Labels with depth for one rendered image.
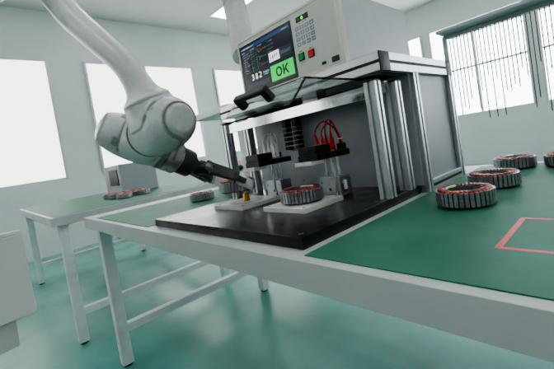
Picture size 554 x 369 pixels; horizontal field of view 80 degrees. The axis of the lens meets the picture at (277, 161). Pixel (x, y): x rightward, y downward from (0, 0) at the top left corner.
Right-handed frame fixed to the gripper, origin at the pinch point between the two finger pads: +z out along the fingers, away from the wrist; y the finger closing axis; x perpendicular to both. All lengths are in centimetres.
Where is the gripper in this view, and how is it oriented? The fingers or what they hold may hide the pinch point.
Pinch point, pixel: (236, 184)
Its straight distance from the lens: 103.2
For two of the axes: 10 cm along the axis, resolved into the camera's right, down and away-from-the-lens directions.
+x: 2.3, -9.2, 3.1
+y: 6.7, -0.8, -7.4
